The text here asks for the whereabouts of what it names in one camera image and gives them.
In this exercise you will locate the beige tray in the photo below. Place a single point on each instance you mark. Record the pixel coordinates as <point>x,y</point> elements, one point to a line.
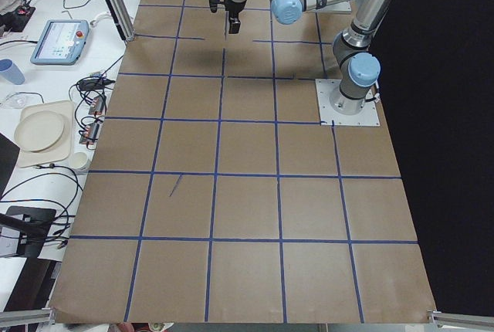
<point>62,149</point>

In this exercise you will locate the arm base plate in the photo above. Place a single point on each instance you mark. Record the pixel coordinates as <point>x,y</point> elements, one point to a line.
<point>337,110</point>
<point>340,8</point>

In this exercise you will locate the white paper cup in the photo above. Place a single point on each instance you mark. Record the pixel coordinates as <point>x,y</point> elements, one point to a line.
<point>79,162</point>

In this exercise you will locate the blue plastic cup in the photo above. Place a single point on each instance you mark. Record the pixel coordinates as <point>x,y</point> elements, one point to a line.
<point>11,72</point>

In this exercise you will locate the aluminium frame post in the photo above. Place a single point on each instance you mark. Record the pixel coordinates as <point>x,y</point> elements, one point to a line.
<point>114,0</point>

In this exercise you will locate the beige plate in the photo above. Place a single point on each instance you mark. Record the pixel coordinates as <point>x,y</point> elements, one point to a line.
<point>38,131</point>

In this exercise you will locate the near teach pendant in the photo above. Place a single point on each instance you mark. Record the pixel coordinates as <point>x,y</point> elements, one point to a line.
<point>61,42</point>

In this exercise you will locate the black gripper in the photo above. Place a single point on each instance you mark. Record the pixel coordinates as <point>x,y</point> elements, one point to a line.
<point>234,7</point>

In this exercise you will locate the black camera stand base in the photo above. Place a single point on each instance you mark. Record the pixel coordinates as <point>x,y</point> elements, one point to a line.
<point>24,231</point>

